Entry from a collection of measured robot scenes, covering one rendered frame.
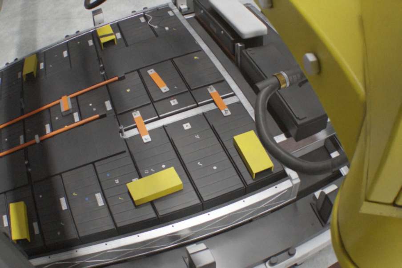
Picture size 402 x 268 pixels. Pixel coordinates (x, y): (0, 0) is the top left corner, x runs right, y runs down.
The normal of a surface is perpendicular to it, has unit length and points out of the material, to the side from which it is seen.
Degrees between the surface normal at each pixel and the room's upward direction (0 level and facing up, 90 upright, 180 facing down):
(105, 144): 0
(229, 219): 90
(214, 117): 0
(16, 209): 0
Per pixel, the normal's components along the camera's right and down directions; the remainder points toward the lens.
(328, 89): -0.98, 0.19
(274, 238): -0.05, -0.67
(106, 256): 0.37, 0.67
